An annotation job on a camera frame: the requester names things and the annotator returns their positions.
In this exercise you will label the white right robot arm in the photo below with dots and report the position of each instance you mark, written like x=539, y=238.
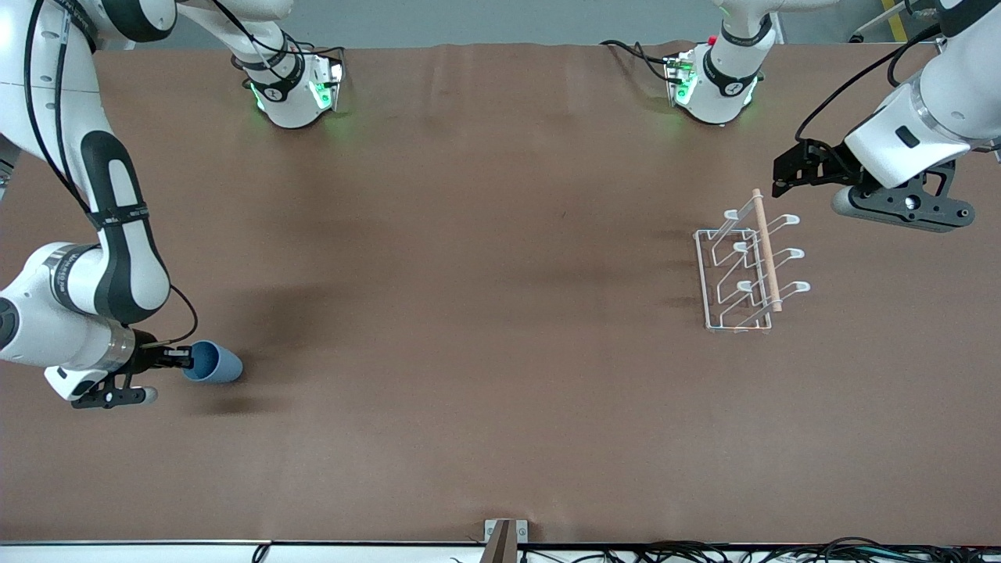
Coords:
x=117, y=258

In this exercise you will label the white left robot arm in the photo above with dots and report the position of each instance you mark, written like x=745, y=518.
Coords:
x=931, y=117

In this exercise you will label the brown camera pole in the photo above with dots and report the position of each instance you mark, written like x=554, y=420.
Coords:
x=500, y=547

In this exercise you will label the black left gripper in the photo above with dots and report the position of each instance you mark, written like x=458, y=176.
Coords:
x=821, y=162

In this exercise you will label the blue plastic cup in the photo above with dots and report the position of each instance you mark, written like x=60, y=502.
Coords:
x=223, y=366

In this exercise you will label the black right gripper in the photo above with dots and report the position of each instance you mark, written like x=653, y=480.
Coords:
x=148, y=356

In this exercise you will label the grey metal bracket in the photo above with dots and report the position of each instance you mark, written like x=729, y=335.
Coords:
x=522, y=532

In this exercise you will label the brown table cover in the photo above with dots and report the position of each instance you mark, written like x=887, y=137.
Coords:
x=469, y=313

